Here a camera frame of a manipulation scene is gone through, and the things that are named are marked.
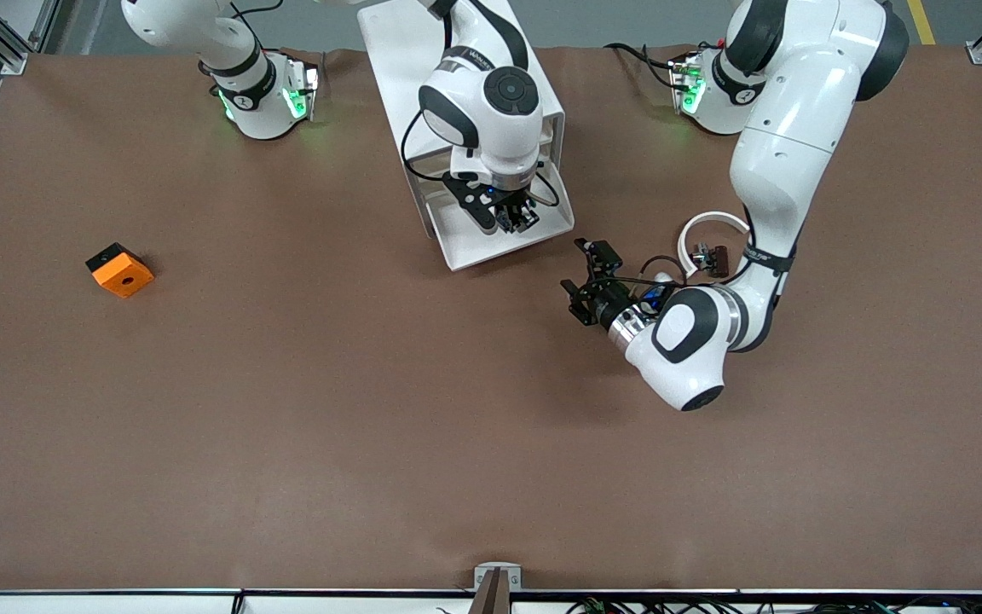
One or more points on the white table edge rail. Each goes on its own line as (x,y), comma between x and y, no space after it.
(116,603)

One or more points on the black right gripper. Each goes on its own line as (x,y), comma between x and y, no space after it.
(515,211)

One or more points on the silver mounting bracket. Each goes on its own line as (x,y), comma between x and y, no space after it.
(482,576)

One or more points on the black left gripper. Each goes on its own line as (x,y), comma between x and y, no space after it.
(607,303)

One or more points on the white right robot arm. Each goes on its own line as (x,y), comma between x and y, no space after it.
(491,128)

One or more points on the orange and black box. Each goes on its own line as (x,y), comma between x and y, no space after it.
(123,275)

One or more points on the small brown black component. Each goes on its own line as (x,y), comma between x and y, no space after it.
(716,261)

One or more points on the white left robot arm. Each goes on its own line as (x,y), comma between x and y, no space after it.
(789,145)

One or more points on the white drawer cabinet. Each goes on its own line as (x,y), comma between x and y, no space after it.
(397,68)

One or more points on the brown table cover sheet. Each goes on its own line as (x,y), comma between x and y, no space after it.
(286,409)

